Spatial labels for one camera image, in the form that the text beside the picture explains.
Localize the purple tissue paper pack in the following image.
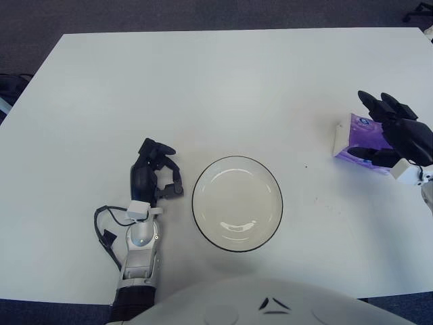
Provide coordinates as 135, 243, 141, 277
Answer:
332, 112, 396, 175

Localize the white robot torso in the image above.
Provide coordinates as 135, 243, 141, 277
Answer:
130, 276, 417, 325

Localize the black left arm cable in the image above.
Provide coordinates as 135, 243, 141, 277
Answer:
93, 205, 135, 272

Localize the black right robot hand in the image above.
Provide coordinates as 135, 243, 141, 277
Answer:
347, 90, 433, 169

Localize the white plate black rim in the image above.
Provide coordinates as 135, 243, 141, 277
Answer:
191, 155, 283, 253

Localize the black bag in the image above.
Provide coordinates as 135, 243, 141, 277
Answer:
0, 74, 35, 102

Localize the black office chair base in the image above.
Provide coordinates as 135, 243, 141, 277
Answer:
402, 1, 433, 23

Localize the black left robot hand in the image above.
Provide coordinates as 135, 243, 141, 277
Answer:
129, 137, 185, 208

